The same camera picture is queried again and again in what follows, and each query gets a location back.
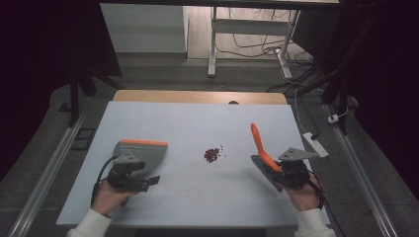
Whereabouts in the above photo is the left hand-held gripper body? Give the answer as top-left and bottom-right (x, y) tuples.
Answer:
(106, 149), (150, 194)

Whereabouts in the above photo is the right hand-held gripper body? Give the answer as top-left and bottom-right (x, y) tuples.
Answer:
(274, 146), (319, 191)

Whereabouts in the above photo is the grey dustpan with orange edge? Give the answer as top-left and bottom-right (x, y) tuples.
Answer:
(112, 138), (169, 176)

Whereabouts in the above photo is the orange brush with grey bristles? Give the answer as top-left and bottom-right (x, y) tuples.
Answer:
(249, 121), (285, 194)

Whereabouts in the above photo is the pile of red beans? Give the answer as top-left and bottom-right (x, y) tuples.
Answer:
(203, 143), (228, 164)

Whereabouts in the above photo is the person's right hand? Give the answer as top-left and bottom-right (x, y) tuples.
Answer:
(284, 173), (322, 212)

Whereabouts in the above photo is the person's left hand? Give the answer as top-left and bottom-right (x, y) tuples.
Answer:
(91, 179), (136, 217)

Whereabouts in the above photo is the white power strip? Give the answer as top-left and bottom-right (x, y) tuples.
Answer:
(301, 131), (330, 159)

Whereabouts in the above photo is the black metal stand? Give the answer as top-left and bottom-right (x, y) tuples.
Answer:
(57, 63), (126, 128)

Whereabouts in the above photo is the wooden table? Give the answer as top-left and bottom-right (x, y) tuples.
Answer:
(112, 89), (289, 106)

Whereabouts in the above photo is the white cabinet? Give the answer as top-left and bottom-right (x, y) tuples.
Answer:
(99, 3), (190, 54)

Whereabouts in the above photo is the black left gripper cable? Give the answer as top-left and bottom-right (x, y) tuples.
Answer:
(90, 155), (119, 207)

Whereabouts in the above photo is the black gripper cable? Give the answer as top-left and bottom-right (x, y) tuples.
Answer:
(90, 155), (119, 207)
(307, 170), (348, 237)

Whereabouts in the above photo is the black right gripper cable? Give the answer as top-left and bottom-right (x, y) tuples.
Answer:
(307, 170), (348, 237)

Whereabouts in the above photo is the black rectangular floor frame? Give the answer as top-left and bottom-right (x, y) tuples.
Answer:
(70, 126), (97, 152)

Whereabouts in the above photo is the white power strip cable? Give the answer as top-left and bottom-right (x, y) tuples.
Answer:
(293, 88), (310, 134)

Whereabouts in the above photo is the aluminium rail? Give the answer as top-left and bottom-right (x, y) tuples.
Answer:
(7, 111), (88, 237)
(323, 104), (399, 237)

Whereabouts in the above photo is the tangle of black floor cables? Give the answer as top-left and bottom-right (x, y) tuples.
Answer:
(215, 8), (315, 68)

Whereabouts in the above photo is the white desk frame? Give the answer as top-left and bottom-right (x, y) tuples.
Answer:
(207, 6), (301, 80)

